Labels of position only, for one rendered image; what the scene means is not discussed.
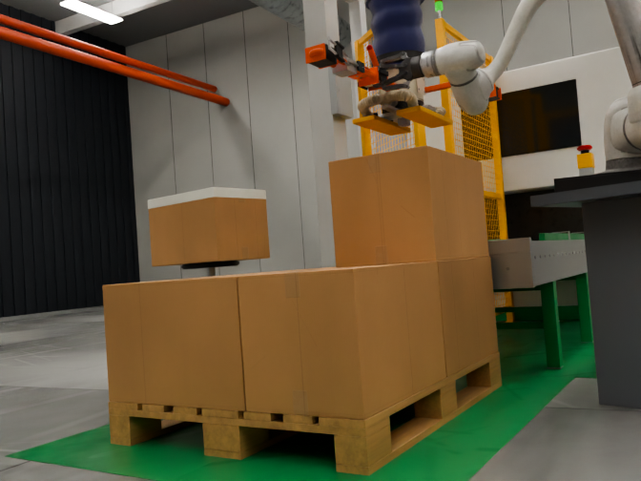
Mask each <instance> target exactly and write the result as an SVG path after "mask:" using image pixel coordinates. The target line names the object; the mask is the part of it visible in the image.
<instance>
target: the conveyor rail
mask: <svg viewBox="0 0 641 481"><path fill-rule="evenodd" d="M531 245H532V256H533V267H534V279H535V286H536V285H540V284H544V283H548V282H554V281H558V280H561V279H564V278H568V277H572V276H575V275H579V274H583V273H586V272H588V268H587V257H586V246H585V240H532V241H531Z"/></svg>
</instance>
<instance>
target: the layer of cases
mask: <svg viewBox="0 0 641 481"><path fill-rule="evenodd" d="M102 290H103V305H104V322H105V338H106V353H107V369H108V386H109V401H110V402H122V403H135V404H148V405H162V406H174V407H187V408H212V409H226V410H238V411H246V410H247V411H252V412H265V413H277V414H291V415H304V416H317V417H330V418H343V419H356V420H365V419H367V418H369V417H371V416H373V415H375V414H377V413H379V412H381V411H382V410H384V409H386V408H389V407H391V406H393V405H395V404H397V403H399V402H400V401H402V400H404V399H406V398H408V397H410V396H412V395H414V394H416V393H417V392H419V391H421V390H423V389H425V388H427V387H430V386H432V385H434V384H436V383H438V382H440V381H442V380H443V379H445V378H447V377H449V376H451V375H452V374H454V373H456V372H458V371H460V370H462V369H464V368H466V367H468V366H471V365H473V364H475V363H477V362H479V361H481V360H483V359H484V358H486V357H487V356H489V355H491V354H493V353H495V352H497V351H498V339H497V327H496V316H495V304H494V293H493V281H492V270H491V257H490V256H488V257H478V258H466V259H456V260H445V261H421V262H407V263H393V264H379V265H366V266H351V267H338V268H337V267H324V268H310V269H297V270H284V271H273V272H260V273H249V274H236V275H225V276H213V277H201V278H189V279H177V280H165V281H153V282H130V283H118V284H105V285H102Z"/></svg>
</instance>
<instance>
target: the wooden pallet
mask: <svg viewBox="0 0 641 481"><path fill-rule="evenodd" d="M465 375H466V381H467V387H465V388H464V389H462V390H460V391H459V392H457V393H456V387H455V386H456V381H455V380H457V379H459V378H461V377H463V376H465ZM501 386H502V377H501V366H500V353H499V351H497V352H495V353H493V354H491V355H489V356H487V357H486V358H484V359H483V360H481V361H479V362H477V363H475V364H473V365H471V366H468V367H466V368H464V369H462V370H460V371H458V372H456V373H454V374H452V375H451V376H449V377H447V378H445V379H443V380H442V381H440V382H438V383H436V384H434V385H432V386H430V387H427V388H425V389H423V390H421V391H419V392H417V393H416V394H414V395H412V396H410V397H408V398H406V399H404V400H402V401H400V402H399V403H397V404H395V405H393V406H391V407H389V408H386V409H384V410H382V411H381V412H379V413H377V414H375V415H373V416H371V417H369V418H367V419H365V420H356V419H343V418H330V417H317V416H304V415H291V414H277V413H265V412H252V411H247V410H246V411H238V410H226V409H212V408H187V407H174V406H162V405H148V404H135V403H122V402H108V404H109V414H110V415H109V418H110V434H111V444H116V445H123V446H133V445H136V444H138V443H141V442H144V441H147V440H150V439H152V438H155V437H157V436H160V435H163V434H165V433H168V432H171V431H174V430H177V429H181V428H184V427H187V426H190V425H192V424H194V423H203V424H202V426H203V440H204V455H207V456H215V457H223V458H231V459H238V460H241V459H244V458H246V457H248V456H250V455H252V454H254V453H257V452H259V451H261V450H264V449H266V448H268V447H271V446H273V445H275V444H276V443H278V442H280V441H282V440H285V439H287V438H289V437H291V436H293V435H295V434H298V433H300V432H302V431H303V432H314V433H325V434H335V435H334V441H335V454H336V470H337V472H345V473H354V474H361V475H370V474H372V473H373V472H375V471H377V470H378V469H380V468H381V467H383V466H384V465H385V464H387V463H388V462H390V461H391V460H393V459H394V458H396V457H397V456H399V455H400V454H402V453H403V452H405V451H406V450H408V449H410V448H411V447H413V446H414V445H415V444H417V443H418V442H420V441H421V440H423V439H424V438H425V437H426V436H428V435H429V434H431V433H432V432H434V431H435V430H437V429H439V428H440V427H442V426H443V425H444V424H446V423H447V422H449V421H450V420H452V419H453V418H455V417H456V416H458V415H459V414H461V413H462V412H464V411H465V410H467V409H468V408H470V407H472V406H473V405H474V404H476V403H477V402H479V401H480V400H482V399H483V398H485V397H486V396H487V395H488V394H490V393H491V392H493V391H494V390H496V389H497V388H499V387H501ZM413 403H414V409H415V418H413V419H411V420H410V421H408V422H406V423H405V424H403V425H401V426H400V427H398V428H396V429H394V430H392V431H390V425H389V424H390V419H389V416H390V415H392V414H394V413H395V412H397V411H399V410H401V409H403V408H405V407H407V406H409V405H411V404H413ZM161 419H165V420H162V421H161Z"/></svg>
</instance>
